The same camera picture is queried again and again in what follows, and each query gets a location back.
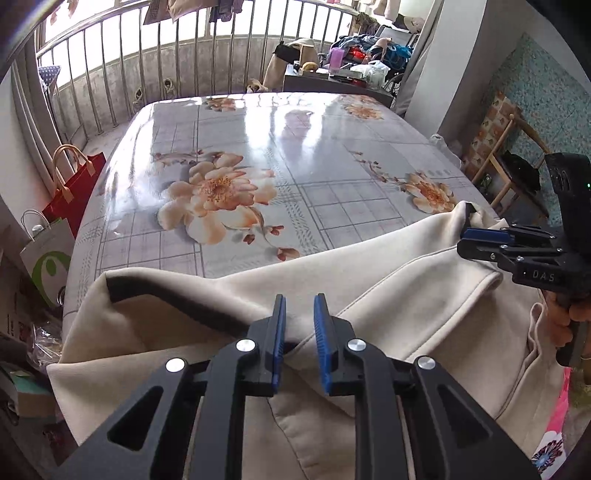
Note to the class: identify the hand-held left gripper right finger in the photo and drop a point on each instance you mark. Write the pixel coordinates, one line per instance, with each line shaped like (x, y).
(323, 346)

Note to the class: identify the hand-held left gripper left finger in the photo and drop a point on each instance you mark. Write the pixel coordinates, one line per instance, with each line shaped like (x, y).
(278, 341)

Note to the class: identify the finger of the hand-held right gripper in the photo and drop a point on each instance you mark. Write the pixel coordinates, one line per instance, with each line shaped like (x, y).
(480, 249)
(485, 234)

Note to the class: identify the beige zip jacket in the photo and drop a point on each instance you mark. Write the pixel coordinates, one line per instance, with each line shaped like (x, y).
(415, 286)

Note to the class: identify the pile of colourful clothes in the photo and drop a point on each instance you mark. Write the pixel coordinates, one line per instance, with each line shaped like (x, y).
(369, 46)

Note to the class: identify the hanging dark clothes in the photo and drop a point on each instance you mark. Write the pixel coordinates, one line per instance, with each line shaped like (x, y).
(194, 9)

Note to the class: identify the person's right hand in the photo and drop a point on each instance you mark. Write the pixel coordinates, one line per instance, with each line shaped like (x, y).
(558, 323)

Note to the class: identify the black bag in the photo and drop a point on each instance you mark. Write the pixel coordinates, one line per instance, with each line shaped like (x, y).
(521, 168)

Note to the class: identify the wooden chair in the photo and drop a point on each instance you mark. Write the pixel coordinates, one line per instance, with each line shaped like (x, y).
(501, 138)

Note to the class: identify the checkered orange cloth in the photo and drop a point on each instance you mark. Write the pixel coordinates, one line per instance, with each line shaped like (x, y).
(485, 124)

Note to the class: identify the grey curtain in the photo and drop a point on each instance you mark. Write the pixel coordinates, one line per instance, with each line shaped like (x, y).
(420, 69)

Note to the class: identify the floral grid tablecloth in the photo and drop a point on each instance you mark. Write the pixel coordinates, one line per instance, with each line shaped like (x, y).
(323, 152)

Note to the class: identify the pink floral clothing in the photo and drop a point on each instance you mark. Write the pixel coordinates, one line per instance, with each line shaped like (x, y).
(551, 443)

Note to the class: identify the translucent plastic bag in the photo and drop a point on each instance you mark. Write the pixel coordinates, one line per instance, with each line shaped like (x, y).
(371, 74)

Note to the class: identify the beige hat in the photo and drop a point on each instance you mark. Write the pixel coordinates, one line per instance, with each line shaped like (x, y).
(413, 24)

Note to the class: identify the dark side table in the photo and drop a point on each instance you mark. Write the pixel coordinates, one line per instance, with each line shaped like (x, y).
(314, 85)

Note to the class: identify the purple cup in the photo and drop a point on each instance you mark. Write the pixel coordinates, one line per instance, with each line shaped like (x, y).
(337, 57)

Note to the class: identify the clear plastic bag of scraps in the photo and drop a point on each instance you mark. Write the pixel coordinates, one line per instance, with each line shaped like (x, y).
(44, 341)

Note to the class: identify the white green paper bag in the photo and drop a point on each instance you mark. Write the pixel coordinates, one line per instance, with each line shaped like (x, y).
(46, 258)

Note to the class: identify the hanging beige garment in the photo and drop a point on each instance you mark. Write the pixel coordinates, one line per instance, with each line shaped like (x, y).
(385, 7)

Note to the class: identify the red tote bag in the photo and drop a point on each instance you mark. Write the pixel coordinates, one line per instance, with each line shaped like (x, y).
(78, 194)

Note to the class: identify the green paper box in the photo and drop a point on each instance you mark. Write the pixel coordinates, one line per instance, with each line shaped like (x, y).
(32, 397)

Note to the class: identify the tan slippers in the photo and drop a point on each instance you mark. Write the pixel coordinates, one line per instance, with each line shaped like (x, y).
(255, 85)

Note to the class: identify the beige canvas tote bag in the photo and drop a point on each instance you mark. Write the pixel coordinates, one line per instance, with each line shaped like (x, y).
(277, 74)

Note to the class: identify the beige shoe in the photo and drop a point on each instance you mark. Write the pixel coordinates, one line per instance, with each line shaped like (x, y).
(169, 87)
(138, 98)

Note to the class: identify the metal balcony railing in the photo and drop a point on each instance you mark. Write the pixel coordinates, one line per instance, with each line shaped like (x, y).
(121, 69)

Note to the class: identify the beige curtain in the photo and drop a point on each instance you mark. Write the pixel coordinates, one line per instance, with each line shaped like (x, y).
(37, 120)

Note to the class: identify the blue dotted cloth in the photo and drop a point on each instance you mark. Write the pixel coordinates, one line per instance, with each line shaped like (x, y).
(50, 74)

